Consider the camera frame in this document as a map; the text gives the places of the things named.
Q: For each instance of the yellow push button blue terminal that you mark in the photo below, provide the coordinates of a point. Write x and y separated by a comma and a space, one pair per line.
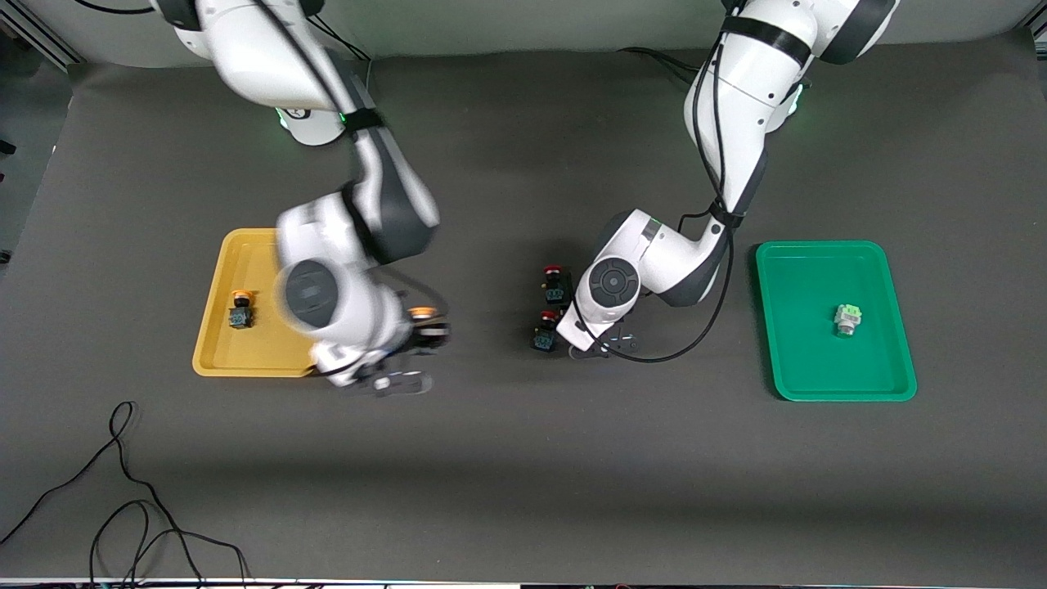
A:
423, 312

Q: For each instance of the yellow push button green terminal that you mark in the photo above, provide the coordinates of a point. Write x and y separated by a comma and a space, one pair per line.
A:
240, 317

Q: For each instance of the green push button white body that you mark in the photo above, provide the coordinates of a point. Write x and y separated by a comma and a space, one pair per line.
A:
847, 323

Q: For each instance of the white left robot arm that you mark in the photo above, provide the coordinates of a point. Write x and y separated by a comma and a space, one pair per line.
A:
736, 114

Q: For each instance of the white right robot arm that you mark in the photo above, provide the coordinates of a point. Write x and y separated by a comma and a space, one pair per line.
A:
368, 196

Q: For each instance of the red push button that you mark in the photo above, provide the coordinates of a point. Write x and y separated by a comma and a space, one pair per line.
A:
554, 288
544, 337

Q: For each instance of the yellow plastic tray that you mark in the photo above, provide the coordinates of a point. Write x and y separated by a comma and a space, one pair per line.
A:
221, 352

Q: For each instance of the green plastic tray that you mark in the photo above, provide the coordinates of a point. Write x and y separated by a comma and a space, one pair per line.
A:
802, 360

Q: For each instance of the aluminium frame bar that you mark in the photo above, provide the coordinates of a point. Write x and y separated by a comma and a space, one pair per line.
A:
41, 41

